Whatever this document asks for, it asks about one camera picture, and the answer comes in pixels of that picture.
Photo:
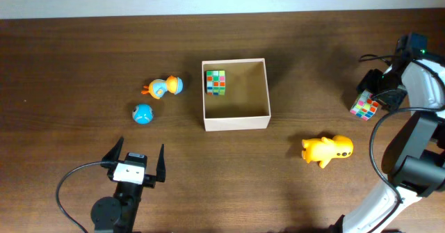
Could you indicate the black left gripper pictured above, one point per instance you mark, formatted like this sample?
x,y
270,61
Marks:
x,y
150,179

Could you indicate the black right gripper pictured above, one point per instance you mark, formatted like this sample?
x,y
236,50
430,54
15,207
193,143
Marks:
x,y
388,98

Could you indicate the Rubik's cube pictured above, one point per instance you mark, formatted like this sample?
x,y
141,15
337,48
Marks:
x,y
364,107
215,82

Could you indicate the yellow dog toy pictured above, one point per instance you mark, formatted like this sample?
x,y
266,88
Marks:
x,y
323,150

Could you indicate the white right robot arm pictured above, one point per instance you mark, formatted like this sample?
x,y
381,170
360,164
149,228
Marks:
x,y
413,83

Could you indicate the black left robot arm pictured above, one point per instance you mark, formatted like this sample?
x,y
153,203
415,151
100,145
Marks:
x,y
117,213

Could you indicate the blue ball toy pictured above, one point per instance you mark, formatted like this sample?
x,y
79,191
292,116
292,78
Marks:
x,y
142,114

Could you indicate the orange blue duck toy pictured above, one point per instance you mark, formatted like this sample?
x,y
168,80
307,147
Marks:
x,y
158,87

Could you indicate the pink cardboard box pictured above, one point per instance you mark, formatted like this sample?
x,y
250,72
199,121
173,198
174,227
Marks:
x,y
245,103

